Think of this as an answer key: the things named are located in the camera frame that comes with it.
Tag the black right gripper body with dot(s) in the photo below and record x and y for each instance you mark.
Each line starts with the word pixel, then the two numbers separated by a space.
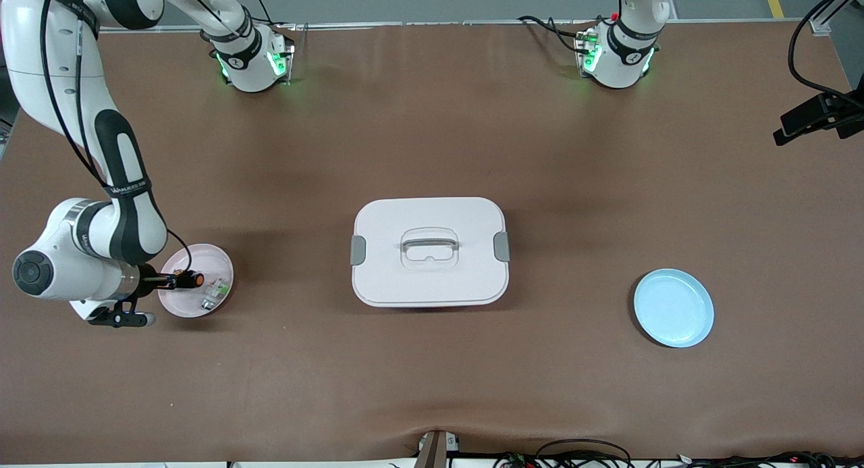
pixel 150 278

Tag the orange push-button switch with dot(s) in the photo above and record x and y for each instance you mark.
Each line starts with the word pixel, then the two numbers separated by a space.
pixel 194 278

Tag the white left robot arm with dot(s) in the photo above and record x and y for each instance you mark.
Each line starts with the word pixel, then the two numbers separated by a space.
pixel 617 66

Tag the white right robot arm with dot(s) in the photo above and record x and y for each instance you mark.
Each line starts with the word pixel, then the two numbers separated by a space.
pixel 61 83

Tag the white lidded storage box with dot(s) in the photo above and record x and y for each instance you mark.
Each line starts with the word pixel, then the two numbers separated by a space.
pixel 405 279

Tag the pink round plate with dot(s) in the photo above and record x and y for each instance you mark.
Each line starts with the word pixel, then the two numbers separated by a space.
pixel 196 304

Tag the light blue round plate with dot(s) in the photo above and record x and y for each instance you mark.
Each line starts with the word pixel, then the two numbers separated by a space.
pixel 675 309

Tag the green and white switch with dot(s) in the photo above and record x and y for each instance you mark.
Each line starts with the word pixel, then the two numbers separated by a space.
pixel 217 292

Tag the aluminium frame profile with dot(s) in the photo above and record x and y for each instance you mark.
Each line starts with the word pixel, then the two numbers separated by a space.
pixel 827 15

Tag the brown camera post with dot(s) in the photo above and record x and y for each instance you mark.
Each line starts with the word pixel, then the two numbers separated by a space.
pixel 432 451

